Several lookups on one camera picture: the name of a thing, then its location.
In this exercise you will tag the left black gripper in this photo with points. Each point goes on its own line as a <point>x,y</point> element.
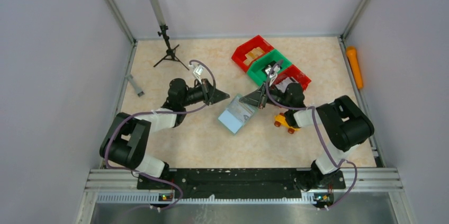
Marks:
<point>207,91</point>

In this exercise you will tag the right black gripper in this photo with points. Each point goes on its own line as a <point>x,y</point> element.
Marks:
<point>263,96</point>

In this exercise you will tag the green card holder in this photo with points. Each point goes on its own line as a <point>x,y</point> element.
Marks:
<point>236,114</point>

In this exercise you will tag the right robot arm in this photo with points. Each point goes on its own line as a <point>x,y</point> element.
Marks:
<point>340,125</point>

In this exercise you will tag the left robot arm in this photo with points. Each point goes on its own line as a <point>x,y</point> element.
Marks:
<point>126,140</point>

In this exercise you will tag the green bin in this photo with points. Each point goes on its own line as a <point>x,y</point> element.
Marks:
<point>257,72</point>

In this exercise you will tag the clear plastic bags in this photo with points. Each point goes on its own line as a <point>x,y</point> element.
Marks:
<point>284,83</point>

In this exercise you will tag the yellow toy car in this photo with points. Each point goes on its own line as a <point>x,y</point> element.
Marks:
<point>280,121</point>

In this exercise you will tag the black item in green bin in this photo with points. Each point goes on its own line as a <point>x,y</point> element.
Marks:
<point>270,63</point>

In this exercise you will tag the far red bin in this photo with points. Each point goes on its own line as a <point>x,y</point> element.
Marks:
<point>239,54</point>

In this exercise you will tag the red bin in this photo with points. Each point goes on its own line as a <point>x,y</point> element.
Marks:
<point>296,73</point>
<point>239,54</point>

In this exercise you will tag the near red bin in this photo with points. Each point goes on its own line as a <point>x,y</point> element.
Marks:
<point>296,73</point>

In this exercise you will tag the wooden blocks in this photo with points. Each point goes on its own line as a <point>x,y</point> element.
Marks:
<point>253,55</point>

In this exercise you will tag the small grey tool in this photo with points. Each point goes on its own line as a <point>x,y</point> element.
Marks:
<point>138,90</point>

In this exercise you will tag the orange flashlight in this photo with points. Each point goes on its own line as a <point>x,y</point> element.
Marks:
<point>351,54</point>

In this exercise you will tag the black tripod with grey tube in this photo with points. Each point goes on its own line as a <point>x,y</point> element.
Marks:
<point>170,51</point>

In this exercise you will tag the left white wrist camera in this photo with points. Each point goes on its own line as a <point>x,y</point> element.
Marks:
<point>197,71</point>

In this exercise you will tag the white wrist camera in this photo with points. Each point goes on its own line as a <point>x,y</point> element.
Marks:
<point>272,71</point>
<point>197,71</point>

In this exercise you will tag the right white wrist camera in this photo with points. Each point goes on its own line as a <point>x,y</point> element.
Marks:
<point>272,71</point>

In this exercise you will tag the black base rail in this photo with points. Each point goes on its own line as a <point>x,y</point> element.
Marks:
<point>243,183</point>

